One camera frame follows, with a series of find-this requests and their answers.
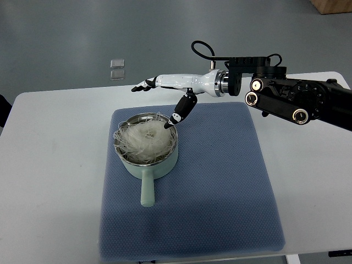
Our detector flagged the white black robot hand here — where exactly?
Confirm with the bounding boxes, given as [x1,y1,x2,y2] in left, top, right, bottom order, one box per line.
[132,70,228,129]

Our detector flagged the white vermicelli nest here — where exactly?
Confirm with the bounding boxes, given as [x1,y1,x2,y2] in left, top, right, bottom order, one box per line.
[113,112,178,165]

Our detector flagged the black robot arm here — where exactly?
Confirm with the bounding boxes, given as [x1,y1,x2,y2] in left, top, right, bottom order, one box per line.
[191,41,351,130]

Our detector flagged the mint green steel pot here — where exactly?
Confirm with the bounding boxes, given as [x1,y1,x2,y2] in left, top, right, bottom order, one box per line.
[114,112,179,207]

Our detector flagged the lower metal floor plate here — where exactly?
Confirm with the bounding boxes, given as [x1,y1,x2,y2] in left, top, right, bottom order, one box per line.
[111,69,125,80]

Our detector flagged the metal floor plate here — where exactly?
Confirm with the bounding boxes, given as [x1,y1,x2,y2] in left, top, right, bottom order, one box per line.
[110,59,125,69]
[111,69,125,80]

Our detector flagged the upper metal floor plate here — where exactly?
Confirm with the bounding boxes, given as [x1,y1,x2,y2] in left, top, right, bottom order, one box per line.
[110,59,125,69]

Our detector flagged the blue grey textured mat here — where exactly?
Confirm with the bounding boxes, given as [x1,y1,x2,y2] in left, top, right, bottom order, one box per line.
[99,102,285,262]

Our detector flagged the wooden box corner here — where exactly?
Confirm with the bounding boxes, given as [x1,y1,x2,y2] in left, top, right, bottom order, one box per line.
[310,0,351,15]

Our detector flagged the white table leg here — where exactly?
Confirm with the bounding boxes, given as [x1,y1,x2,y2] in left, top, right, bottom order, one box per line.
[285,254,301,264]

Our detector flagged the black trousers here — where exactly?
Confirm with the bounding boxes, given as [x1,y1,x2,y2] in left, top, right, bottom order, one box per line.
[0,95,12,128]

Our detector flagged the black bracket under table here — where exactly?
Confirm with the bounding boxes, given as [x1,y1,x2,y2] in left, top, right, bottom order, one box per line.
[328,249,352,257]

